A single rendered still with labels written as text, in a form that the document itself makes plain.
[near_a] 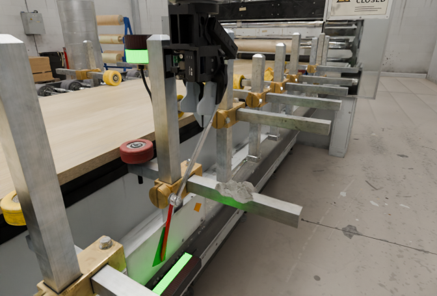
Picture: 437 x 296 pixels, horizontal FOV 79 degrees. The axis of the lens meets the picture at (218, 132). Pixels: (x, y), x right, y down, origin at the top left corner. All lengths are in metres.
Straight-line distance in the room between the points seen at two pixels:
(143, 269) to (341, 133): 2.47
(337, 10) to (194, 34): 2.30
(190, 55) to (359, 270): 1.51
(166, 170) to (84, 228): 0.28
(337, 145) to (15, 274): 2.64
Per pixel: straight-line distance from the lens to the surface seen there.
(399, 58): 9.18
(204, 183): 0.59
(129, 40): 0.53
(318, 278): 1.62
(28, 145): 0.37
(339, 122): 2.80
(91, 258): 0.51
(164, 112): 0.51
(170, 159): 0.55
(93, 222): 0.77
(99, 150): 0.71
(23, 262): 0.71
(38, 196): 0.39
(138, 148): 0.68
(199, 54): 0.41
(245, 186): 0.56
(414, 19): 9.19
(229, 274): 1.55
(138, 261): 0.57
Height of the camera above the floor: 1.17
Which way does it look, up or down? 21 degrees down
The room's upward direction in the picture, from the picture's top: straight up
